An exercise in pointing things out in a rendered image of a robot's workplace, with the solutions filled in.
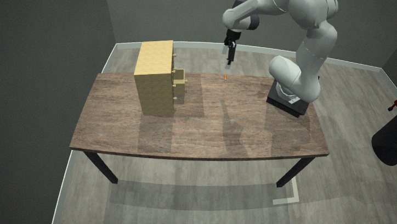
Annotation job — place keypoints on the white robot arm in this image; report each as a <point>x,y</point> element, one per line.
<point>311,15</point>

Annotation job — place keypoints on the light brown wooden chest of drawers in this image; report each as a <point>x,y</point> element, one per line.
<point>153,77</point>

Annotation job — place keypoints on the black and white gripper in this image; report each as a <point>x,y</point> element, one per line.
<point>232,46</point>

